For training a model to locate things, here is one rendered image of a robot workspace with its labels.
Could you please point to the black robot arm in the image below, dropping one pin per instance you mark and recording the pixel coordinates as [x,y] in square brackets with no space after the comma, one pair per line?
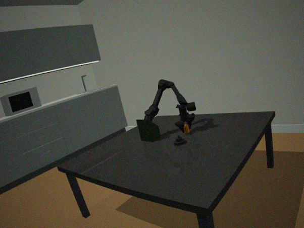
[153,109]

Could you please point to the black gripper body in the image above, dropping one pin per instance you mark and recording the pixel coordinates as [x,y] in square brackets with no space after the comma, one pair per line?
[180,124]

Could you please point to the orange knob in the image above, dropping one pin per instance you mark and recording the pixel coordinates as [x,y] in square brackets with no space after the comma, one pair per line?
[186,129]

